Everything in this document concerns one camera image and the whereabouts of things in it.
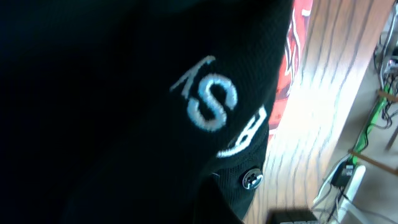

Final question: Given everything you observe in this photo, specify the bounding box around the black power adapter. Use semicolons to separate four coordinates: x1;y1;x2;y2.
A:
330;161;355;188

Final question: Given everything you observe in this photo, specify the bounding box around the white power strip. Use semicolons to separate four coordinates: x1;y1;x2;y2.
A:
331;164;371;224

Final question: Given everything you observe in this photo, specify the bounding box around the black polo shirt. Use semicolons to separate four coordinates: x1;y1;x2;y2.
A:
1;0;294;223

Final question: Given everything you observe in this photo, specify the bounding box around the dark blue crumpled garment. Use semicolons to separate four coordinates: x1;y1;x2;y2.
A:
268;0;313;141

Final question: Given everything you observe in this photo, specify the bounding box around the green cable on floor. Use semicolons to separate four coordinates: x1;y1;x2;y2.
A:
349;83;392;166

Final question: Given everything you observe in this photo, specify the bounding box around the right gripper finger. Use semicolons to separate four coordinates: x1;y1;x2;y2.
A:
266;208;319;224

